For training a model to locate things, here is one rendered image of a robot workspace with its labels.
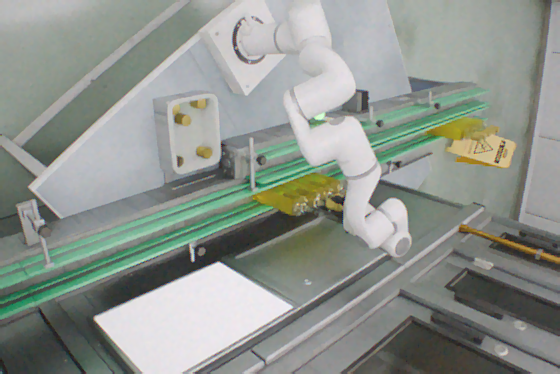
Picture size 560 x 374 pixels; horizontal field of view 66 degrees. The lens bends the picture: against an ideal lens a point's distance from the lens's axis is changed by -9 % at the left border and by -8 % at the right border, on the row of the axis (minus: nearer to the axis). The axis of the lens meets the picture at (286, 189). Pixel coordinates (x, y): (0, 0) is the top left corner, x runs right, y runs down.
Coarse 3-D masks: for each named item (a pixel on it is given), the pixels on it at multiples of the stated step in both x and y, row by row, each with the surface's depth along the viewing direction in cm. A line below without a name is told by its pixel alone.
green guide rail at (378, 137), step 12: (456, 108) 241; (468, 108) 242; (420, 120) 216; (432, 120) 217; (384, 132) 197; (396, 132) 197; (408, 132) 200; (372, 144) 183; (276, 168) 157; (288, 168) 157; (300, 168) 157; (264, 180) 147
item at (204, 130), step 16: (208, 96) 137; (192, 112) 143; (208, 112) 143; (176, 128) 141; (192, 128) 145; (208, 128) 145; (176, 144) 142; (192, 144) 147; (208, 144) 148; (192, 160) 145; (208, 160) 146
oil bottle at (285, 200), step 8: (264, 192) 150; (272, 192) 148; (280, 192) 147; (288, 192) 147; (264, 200) 151; (272, 200) 148; (280, 200) 146; (288, 200) 143; (296, 200) 142; (304, 200) 143; (280, 208) 147; (288, 208) 144; (296, 208) 142
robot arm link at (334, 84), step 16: (304, 48) 109; (320, 48) 105; (304, 64) 109; (320, 64) 104; (336, 64) 102; (320, 80) 104; (336, 80) 102; (352, 80) 102; (304, 96) 104; (320, 96) 103; (336, 96) 103; (304, 112) 106; (320, 112) 107
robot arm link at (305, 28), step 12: (300, 0) 118; (312, 0) 116; (288, 12) 115; (300, 12) 111; (312, 12) 111; (288, 24) 115; (300, 24) 112; (312, 24) 112; (324, 24) 114; (300, 36) 114; (312, 36) 113; (324, 36) 114; (300, 48) 114
